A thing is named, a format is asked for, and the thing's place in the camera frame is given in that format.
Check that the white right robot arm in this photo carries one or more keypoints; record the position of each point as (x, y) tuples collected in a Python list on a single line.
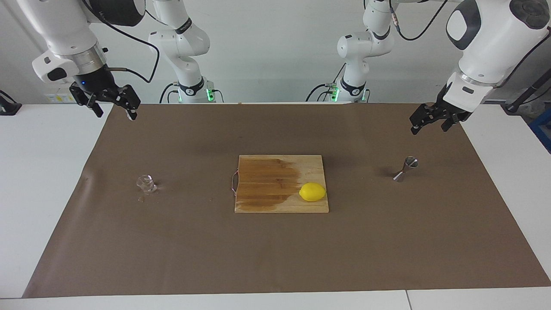
[(56, 21)]

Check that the black stand pole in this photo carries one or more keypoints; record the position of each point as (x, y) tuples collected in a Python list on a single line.
[(527, 92)]

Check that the steel double jigger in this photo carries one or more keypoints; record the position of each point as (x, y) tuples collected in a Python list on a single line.
[(410, 162)]

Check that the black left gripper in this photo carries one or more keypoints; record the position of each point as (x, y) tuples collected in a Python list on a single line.
[(447, 108)]

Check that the black table clamp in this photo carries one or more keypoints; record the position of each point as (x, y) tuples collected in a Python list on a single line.
[(8, 107)]

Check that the yellow lemon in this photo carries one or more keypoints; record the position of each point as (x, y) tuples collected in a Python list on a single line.
[(312, 192)]

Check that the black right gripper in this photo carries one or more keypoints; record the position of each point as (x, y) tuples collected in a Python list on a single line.
[(97, 82)]

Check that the brown paper table mat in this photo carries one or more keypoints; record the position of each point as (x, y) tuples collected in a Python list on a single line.
[(172, 241)]

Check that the wooden cutting board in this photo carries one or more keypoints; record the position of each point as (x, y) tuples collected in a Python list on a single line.
[(267, 189)]

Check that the small clear glass cup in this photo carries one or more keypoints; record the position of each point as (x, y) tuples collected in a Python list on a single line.
[(146, 183)]

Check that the white wall socket strip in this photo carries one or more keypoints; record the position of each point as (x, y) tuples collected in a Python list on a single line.
[(60, 98)]

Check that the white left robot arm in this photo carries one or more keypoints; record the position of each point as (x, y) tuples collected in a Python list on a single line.
[(486, 43)]

